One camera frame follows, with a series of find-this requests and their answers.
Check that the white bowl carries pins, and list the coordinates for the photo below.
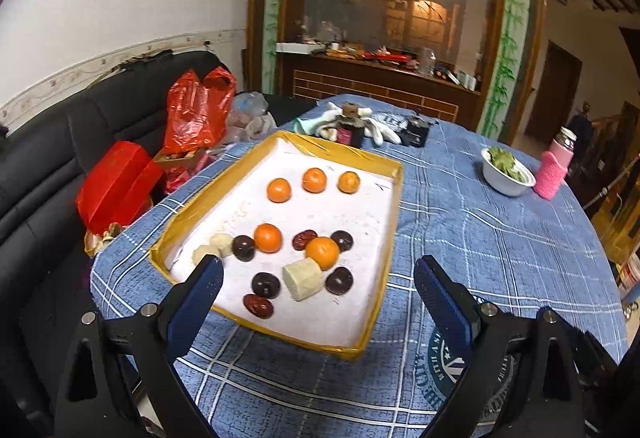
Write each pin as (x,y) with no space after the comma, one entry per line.
(505,185)

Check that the red gift box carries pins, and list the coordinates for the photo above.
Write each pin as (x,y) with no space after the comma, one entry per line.
(115,188)

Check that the clear plastic bag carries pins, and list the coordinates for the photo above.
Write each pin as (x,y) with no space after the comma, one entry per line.
(250,110)

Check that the pale teal glove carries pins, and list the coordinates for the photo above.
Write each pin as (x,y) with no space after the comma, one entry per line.
(320,123)

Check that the brown pink gift box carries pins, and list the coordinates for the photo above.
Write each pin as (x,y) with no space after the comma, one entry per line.
(177,160)

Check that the white bucket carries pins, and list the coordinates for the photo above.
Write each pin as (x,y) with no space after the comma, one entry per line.
(632,275)

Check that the white glove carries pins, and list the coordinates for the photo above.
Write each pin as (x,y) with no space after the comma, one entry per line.
(382,136)

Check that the gold foil wrapper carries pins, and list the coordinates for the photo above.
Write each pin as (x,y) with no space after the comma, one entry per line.
(100,238)

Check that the black leather sofa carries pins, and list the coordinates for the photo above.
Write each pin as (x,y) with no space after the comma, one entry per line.
(45,133)

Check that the red date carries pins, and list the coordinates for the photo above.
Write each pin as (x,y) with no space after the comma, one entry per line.
(305,239)
(258,305)

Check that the brown wooden door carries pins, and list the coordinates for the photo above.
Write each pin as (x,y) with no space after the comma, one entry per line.
(550,93)

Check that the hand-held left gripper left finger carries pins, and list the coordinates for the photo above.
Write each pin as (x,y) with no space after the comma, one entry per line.
(202,293)

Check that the yellow cardboard tray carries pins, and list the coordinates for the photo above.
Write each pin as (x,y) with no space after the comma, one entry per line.
(320,313)

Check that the dark corked bottle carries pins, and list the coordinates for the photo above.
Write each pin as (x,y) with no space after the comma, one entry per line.
(350,133)

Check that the large beige cake piece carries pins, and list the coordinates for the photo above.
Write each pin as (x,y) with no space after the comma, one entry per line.
(302,279)

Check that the orange mandarin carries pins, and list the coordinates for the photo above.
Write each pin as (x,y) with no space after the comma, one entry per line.
(314,179)
(268,237)
(279,190)
(349,182)
(322,252)

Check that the green lettuce leaves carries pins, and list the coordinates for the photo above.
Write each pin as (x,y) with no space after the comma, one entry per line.
(502,160)

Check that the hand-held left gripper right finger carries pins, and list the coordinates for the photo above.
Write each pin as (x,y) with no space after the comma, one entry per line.
(445,303)

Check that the pink bottle with knit sleeve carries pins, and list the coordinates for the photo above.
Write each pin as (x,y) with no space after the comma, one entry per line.
(550,178)

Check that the dark purple plum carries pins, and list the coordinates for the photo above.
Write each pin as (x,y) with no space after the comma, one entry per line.
(339,280)
(266,284)
(342,240)
(244,248)

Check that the glass jar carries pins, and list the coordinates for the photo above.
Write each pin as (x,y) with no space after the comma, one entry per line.
(427,63)

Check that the wooden glass partition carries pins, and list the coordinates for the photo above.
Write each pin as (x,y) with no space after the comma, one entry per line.
(380,88)

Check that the red plastic bag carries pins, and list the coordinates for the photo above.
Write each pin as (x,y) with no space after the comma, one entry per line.
(192,113)

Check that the wooden stair railing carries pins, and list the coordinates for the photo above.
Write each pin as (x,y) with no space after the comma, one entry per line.
(617,203)

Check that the blue plaid tablecloth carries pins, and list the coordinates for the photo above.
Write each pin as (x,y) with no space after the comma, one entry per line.
(450,228)

